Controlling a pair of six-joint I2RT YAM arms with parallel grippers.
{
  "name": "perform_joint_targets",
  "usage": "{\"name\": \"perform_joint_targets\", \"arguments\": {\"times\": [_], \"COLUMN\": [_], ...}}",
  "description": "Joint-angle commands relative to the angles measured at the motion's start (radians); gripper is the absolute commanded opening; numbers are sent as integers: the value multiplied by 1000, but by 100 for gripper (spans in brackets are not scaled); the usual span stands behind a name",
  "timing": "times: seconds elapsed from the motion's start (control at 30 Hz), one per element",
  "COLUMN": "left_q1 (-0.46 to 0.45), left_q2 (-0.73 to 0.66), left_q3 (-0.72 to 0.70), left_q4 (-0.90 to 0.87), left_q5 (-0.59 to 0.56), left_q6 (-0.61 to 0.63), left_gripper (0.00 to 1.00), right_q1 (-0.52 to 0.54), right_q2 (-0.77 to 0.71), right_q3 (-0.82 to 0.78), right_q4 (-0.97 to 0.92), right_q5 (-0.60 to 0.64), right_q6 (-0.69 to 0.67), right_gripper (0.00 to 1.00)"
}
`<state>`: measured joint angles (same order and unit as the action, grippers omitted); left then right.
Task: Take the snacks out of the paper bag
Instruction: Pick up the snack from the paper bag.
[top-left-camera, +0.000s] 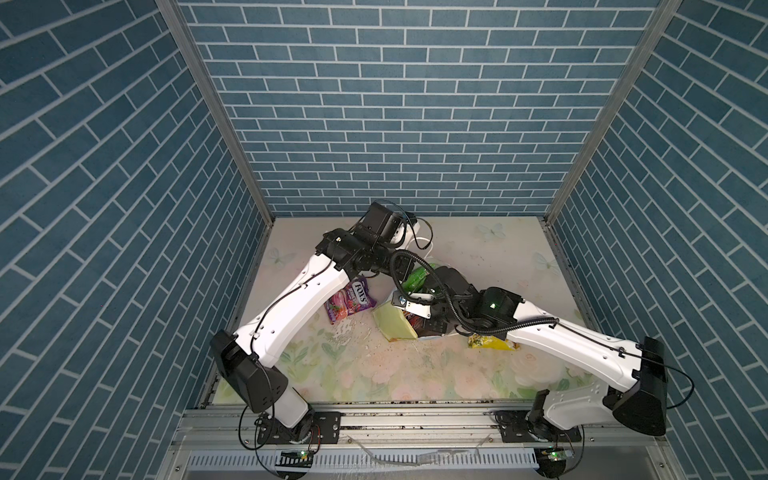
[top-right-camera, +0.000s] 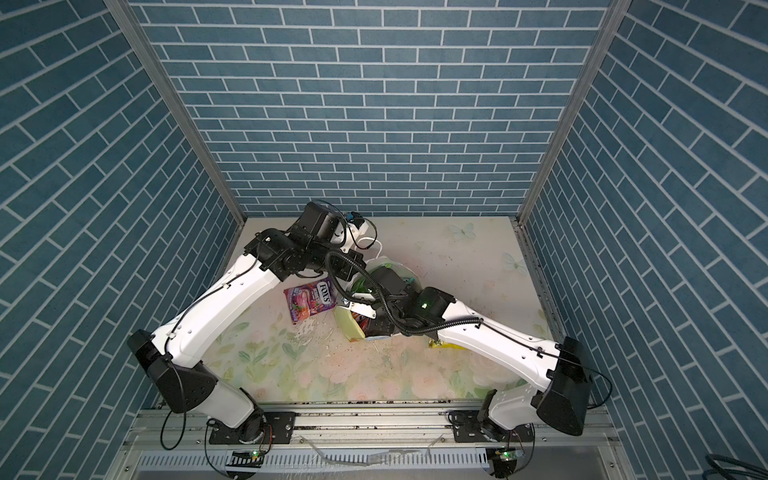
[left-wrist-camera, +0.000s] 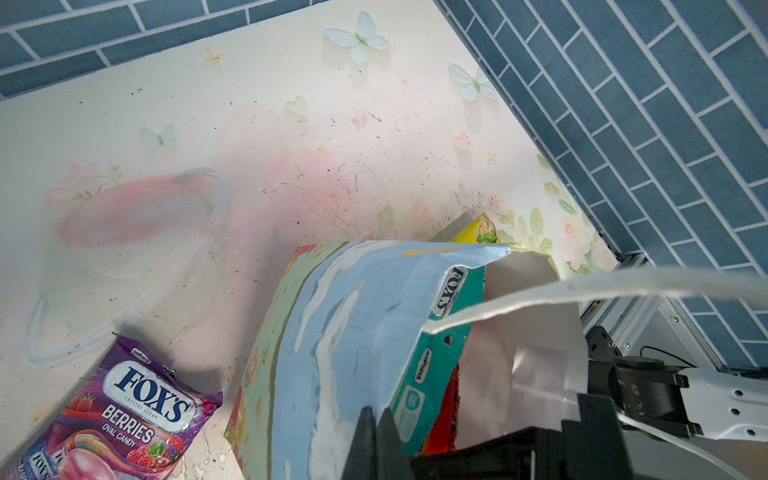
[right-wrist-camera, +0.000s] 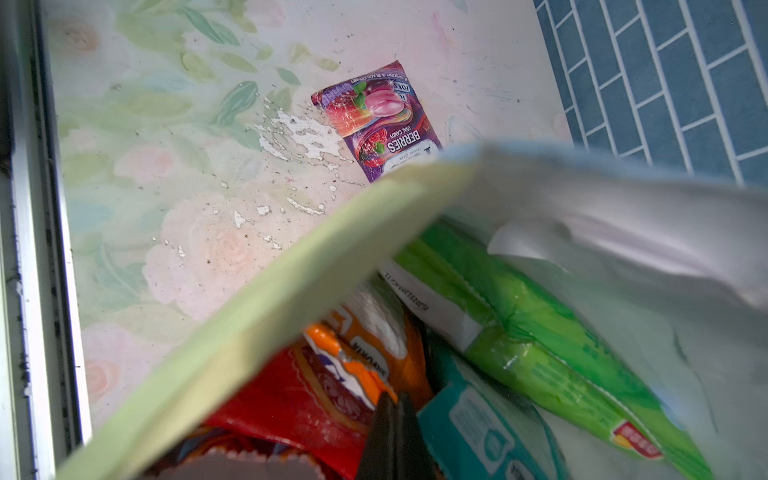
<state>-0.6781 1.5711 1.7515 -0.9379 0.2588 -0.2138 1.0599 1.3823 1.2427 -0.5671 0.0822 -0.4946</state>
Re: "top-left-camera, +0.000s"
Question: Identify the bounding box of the purple Fox's candy packet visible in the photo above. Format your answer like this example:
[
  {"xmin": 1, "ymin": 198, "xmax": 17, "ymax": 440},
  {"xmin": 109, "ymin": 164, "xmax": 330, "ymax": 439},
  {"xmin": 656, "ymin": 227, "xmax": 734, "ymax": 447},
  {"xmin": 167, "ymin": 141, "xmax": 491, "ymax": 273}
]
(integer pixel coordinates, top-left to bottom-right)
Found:
[{"xmin": 324, "ymin": 277, "xmax": 377, "ymax": 325}]

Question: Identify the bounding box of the floral paper gift bag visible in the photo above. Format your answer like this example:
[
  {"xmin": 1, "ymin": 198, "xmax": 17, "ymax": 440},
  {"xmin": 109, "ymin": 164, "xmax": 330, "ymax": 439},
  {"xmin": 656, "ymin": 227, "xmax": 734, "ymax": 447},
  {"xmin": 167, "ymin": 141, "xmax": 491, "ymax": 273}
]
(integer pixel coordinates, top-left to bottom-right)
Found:
[{"xmin": 373, "ymin": 258, "xmax": 473, "ymax": 342}]

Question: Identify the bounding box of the yellow green snack packet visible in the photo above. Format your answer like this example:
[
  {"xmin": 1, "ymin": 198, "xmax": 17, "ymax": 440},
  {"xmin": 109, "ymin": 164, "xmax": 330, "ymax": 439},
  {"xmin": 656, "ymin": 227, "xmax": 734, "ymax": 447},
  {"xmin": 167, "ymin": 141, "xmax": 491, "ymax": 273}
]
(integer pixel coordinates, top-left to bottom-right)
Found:
[{"xmin": 468, "ymin": 334, "xmax": 520, "ymax": 351}]

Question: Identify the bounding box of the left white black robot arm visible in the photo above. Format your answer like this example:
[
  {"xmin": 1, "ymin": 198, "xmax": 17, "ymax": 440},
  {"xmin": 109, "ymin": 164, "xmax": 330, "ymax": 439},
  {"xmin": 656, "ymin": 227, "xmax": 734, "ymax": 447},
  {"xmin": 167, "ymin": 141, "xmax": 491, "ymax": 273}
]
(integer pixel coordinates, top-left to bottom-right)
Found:
[{"xmin": 210, "ymin": 202, "xmax": 420, "ymax": 429}]

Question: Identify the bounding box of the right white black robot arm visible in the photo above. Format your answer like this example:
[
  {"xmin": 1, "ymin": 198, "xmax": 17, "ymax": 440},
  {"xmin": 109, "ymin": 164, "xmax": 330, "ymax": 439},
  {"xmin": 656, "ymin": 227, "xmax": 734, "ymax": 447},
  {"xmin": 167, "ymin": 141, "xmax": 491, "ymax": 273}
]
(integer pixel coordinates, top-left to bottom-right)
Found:
[{"xmin": 392, "ymin": 266, "xmax": 669, "ymax": 437}]

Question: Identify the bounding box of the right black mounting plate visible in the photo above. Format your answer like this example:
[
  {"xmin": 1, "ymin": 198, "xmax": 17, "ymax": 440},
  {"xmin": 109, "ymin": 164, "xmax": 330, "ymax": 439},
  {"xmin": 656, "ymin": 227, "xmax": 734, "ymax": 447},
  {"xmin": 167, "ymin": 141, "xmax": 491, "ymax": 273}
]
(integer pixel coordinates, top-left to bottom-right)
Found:
[{"xmin": 491, "ymin": 410, "xmax": 583, "ymax": 444}]

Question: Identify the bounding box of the black mounting plate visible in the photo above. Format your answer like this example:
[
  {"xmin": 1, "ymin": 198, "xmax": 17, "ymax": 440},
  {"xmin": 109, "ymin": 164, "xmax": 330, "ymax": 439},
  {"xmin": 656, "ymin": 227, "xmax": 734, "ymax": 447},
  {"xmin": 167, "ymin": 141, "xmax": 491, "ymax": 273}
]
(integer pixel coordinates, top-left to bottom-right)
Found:
[
  {"xmin": 257, "ymin": 410, "xmax": 342, "ymax": 446},
  {"xmin": 491, "ymin": 410, "xmax": 583, "ymax": 444}
]

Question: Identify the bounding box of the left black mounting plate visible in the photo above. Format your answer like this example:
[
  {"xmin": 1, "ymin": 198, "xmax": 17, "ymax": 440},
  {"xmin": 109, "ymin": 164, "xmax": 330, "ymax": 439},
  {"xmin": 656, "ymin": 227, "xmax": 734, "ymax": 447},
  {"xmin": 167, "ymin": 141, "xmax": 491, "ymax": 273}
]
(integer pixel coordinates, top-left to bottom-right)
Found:
[{"xmin": 257, "ymin": 410, "xmax": 342, "ymax": 446}]

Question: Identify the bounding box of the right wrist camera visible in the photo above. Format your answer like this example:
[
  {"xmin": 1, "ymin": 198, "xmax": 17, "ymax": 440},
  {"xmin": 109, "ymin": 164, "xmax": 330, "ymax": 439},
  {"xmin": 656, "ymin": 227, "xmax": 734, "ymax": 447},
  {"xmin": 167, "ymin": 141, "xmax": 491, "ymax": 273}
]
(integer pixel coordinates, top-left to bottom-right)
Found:
[{"xmin": 404, "ymin": 301, "xmax": 432, "ymax": 319}]

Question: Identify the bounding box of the white slotted cable duct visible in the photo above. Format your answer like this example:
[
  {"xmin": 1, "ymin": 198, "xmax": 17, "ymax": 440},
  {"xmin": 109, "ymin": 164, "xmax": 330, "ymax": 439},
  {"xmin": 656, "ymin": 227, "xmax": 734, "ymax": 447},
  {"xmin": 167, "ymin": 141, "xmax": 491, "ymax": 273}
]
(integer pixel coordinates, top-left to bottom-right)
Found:
[{"xmin": 187, "ymin": 448, "xmax": 538, "ymax": 473}]

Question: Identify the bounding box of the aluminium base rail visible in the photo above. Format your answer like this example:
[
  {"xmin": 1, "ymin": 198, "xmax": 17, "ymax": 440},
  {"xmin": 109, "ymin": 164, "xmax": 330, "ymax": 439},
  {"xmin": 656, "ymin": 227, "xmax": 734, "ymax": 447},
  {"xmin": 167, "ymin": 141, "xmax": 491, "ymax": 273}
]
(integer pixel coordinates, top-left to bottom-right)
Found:
[{"xmin": 159, "ymin": 402, "xmax": 683, "ymax": 479}]

